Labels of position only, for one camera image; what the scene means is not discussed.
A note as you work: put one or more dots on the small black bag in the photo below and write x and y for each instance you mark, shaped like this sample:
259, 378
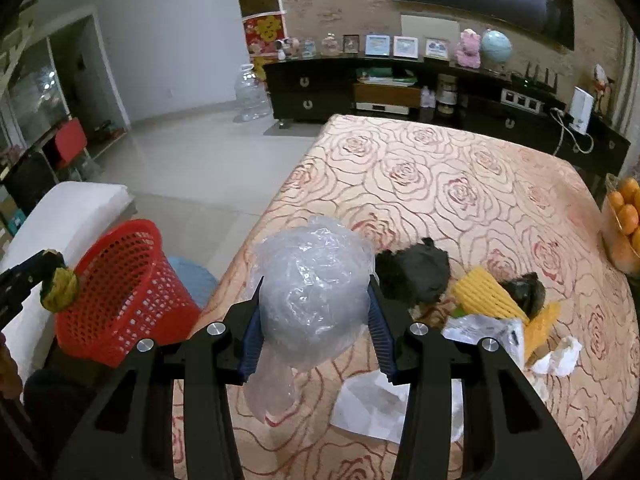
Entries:
527, 291

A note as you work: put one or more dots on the glass bowl of oranges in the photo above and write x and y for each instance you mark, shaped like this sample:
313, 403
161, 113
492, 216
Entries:
620, 224

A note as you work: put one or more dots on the green yellow sponge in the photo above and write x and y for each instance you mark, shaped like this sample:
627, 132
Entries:
60, 285

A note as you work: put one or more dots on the clear large water jug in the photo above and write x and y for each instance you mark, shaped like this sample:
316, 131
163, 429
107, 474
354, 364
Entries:
251, 94

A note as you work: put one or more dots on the pink plush toy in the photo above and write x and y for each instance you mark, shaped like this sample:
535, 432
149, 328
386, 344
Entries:
468, 49

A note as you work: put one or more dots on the person left hand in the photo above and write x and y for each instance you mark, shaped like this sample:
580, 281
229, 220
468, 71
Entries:
11, 385

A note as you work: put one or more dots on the white tissue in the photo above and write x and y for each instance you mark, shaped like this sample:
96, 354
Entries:
561, 361

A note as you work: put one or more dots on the white paper sheet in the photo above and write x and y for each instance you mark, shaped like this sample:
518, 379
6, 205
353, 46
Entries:
369, 405

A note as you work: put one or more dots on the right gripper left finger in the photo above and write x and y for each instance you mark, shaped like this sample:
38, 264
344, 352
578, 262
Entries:
252, 337

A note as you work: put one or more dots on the red festive poster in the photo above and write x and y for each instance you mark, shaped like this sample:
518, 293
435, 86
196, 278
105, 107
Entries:
261, 32

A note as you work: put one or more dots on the red plastic mesh basket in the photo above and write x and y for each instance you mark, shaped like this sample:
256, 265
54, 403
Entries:
127, 291

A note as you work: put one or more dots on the large black bag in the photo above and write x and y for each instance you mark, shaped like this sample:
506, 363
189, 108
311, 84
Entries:
418, 274

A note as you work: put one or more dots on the light blue globe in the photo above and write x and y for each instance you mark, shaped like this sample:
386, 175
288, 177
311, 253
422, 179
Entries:
496, 46

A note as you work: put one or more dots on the black tv cabinet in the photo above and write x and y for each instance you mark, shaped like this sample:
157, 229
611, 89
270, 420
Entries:
508, 107

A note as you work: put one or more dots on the yellow foam fruit net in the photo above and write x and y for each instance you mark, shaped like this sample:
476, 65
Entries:
478, 292

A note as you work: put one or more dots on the white router box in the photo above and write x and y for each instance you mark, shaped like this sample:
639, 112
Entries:
580, 110

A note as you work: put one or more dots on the red chair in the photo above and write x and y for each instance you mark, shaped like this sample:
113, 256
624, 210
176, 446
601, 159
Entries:
70, 141

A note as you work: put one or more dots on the cartoon printed snack bag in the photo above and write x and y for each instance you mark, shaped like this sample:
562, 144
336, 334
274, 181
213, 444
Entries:
472, 328

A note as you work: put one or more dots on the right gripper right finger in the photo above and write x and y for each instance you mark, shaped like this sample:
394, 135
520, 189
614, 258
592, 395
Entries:
381, 331

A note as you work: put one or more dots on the clear plastic bag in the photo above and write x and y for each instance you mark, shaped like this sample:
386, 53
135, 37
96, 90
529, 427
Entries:
312, 284

